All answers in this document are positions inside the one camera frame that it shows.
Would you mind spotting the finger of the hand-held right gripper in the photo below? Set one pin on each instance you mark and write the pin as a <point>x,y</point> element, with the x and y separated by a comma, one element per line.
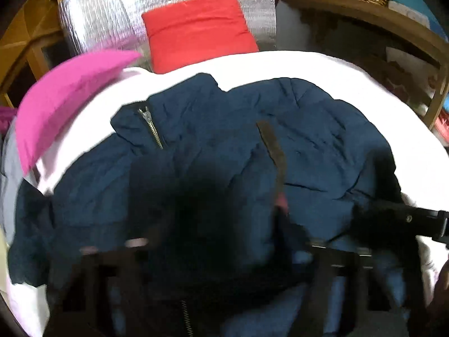
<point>400,219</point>

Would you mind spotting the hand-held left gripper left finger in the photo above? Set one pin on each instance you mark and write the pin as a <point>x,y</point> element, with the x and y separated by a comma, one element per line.
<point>140,257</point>

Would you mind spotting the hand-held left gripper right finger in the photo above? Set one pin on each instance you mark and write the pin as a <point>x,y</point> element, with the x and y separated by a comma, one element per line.
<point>301,238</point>

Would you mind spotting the navy blue zip jacket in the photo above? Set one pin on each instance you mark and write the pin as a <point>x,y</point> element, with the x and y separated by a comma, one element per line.
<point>210,140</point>

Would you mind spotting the grey cloth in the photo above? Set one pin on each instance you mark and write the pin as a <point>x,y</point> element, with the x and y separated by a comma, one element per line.
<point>10,179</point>

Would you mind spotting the white bed sheet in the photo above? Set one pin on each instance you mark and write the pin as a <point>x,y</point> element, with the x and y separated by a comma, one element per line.
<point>350,73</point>

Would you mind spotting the pink pillow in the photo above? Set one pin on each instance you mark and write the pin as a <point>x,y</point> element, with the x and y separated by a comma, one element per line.
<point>66,94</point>

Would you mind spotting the magenta cloth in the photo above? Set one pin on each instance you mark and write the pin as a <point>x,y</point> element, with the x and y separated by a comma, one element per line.
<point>6,117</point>

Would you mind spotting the wooden table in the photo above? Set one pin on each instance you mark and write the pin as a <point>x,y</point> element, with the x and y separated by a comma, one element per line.
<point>368,17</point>

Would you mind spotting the red pillow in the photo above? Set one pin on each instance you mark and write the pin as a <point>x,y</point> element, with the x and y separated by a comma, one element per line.
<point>196,31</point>

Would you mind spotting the silver foil insulation mat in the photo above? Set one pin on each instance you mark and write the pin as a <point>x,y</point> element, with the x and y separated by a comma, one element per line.
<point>105,17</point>

